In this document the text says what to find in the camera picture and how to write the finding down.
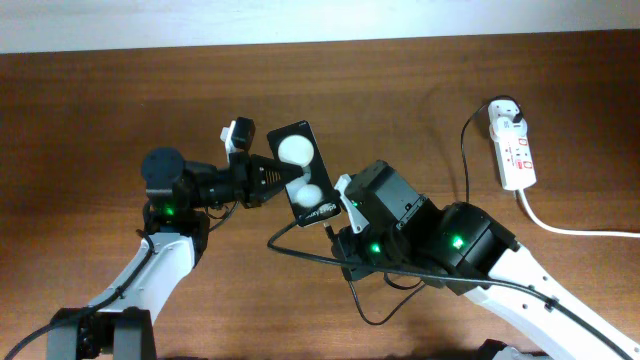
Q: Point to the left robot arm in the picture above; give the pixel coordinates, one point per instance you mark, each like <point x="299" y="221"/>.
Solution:
<point x="174" y="236"/>

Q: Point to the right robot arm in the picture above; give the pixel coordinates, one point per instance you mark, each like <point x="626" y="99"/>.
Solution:
<point x="395" y="229"/>

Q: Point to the white USB charger plug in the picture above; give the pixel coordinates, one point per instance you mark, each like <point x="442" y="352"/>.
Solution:
<point x="506" y="120"/>

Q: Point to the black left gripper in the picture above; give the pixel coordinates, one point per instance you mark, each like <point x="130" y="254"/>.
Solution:
<point x="247" y="168"/>

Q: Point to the white power strip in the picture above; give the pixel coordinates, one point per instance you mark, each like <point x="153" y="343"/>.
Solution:
<point x="515" y="163"/>

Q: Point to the black smartphone with lit screen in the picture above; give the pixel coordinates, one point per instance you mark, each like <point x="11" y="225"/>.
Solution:
<point x="309" y="194"/>

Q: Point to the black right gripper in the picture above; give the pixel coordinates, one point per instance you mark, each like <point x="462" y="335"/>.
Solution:
<point x="347" y="248"/>

